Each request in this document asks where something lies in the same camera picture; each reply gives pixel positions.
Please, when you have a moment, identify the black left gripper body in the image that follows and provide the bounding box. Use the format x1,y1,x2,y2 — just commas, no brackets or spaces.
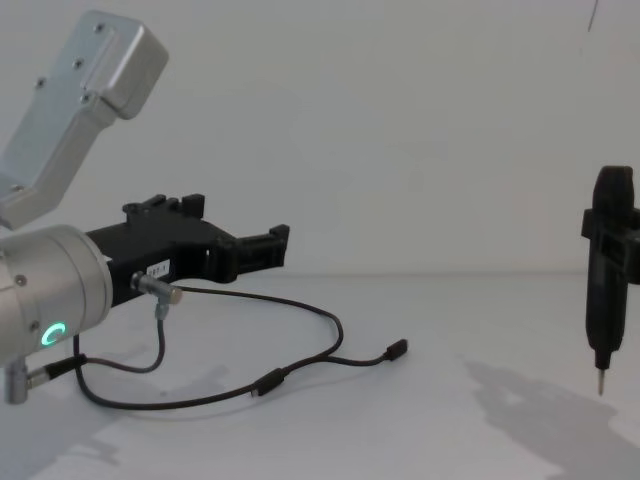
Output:
84,209,239,312

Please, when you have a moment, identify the black corded tool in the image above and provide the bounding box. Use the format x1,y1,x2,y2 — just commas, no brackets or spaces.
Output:
587,164,640,397

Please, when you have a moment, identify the white table cloth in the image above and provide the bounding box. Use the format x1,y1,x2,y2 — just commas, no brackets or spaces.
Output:
0,269,640,480

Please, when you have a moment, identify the thin dark gripper cable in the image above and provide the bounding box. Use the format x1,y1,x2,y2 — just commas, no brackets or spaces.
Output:
72,271,410,405

